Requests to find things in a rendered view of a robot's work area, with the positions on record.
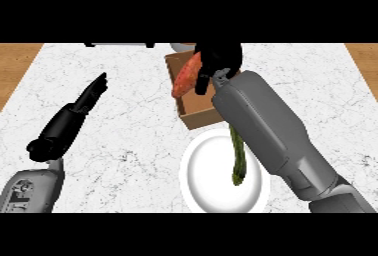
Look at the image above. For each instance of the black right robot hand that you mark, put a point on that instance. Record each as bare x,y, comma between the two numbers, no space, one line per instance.
218,60

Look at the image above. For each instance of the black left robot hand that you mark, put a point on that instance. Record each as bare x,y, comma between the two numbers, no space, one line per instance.
63,126

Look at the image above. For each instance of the orange sweet potato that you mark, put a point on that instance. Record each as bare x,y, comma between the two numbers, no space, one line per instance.
186,78

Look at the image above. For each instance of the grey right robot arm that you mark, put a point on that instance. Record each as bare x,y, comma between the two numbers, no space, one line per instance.
274,140

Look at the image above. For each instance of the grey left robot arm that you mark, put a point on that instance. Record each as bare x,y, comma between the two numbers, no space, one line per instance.
29,190

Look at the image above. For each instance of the brown cardboard box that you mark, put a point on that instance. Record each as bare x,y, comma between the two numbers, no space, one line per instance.
196,103

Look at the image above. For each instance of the white round plate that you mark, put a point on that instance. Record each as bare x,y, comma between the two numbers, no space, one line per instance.
215,180

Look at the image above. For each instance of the pale grey round bowl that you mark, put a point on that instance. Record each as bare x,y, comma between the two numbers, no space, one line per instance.
181,46

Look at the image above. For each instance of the pale appliance with black feet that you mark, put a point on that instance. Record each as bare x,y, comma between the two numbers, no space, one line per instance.
118,44

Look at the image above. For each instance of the green asparagus spear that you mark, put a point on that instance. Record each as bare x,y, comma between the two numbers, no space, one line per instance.
237,160

